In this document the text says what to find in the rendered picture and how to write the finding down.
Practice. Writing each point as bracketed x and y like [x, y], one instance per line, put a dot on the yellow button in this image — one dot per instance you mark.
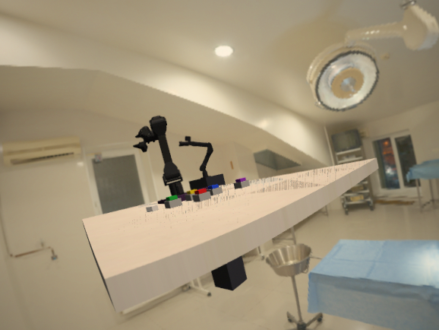
[189, 195]

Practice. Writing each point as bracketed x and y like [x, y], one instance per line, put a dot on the red button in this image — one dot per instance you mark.
[201, 195]

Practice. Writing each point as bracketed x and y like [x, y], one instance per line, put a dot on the green button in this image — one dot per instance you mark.
[173, 201]

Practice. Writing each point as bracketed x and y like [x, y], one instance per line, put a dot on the small beige block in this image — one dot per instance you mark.
[152, 208]

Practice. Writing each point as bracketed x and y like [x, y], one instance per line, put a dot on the purple button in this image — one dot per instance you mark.
[241, 183]

